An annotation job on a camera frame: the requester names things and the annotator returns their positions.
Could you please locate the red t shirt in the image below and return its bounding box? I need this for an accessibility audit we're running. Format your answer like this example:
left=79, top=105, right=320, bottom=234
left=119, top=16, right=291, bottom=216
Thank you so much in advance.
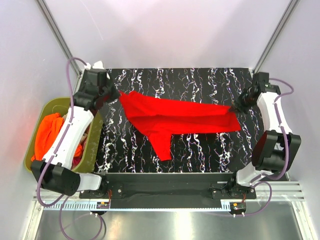
left=119, top=91, right=241, bottom=161

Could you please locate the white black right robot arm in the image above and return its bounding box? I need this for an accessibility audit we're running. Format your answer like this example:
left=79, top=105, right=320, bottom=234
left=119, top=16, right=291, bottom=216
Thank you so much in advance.
left=224, top=72, right=302, bottom=199

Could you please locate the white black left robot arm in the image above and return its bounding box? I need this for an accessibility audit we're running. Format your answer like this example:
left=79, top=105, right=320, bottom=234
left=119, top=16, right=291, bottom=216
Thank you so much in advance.
left=30, top=68, right=120, bottom=198

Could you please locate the olive green plastic bin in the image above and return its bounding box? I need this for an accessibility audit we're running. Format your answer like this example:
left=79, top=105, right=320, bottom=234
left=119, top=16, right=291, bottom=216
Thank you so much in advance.
left=23, top=97, right=103, bottom=173

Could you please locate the orange t shirt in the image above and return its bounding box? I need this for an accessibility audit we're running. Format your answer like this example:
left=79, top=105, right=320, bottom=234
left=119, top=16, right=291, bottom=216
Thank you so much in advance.
left=30, top=113, right=67, bottom=162

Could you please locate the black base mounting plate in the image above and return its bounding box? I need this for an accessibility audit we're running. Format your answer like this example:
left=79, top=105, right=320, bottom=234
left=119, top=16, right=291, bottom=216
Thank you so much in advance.
left=79, top=173, right=257, bottom=212

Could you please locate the right orange connector board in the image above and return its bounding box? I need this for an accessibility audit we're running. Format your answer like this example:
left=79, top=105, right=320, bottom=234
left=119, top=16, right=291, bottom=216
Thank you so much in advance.
left=231, top=202, right=247, bottom=211

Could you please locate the orange connector board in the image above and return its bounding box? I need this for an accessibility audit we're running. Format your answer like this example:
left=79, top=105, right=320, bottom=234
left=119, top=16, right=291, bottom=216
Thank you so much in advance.
left=96, top=201, right=110, bottom=209
left=231, top=202, right=247, bottom=211

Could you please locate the left orange connector board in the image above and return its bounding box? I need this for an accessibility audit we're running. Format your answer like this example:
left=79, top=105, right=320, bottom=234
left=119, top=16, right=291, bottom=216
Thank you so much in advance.
left=96, top=201, right=110, bottom=209

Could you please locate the left aluminium corner post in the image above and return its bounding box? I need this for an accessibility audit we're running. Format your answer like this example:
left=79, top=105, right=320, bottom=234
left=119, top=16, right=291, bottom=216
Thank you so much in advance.
left=35, top=0, right=74, bottom=60

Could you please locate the aluminium corner post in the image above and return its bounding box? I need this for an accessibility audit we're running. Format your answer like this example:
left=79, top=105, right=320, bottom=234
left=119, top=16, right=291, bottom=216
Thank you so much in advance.
left=35, top=0, right=74, bottom=60
left=252, top=0, right=300, bottom=74

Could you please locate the right aluminium corner post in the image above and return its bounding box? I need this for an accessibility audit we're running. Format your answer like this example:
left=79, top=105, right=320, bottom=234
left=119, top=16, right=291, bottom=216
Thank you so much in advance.
left=252, top=0, right=300, bottom=74

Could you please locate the aluminium frame rail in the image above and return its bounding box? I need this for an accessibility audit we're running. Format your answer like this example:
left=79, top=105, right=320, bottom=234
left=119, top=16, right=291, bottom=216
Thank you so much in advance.
left=23, top=181, right=318, bottom=240

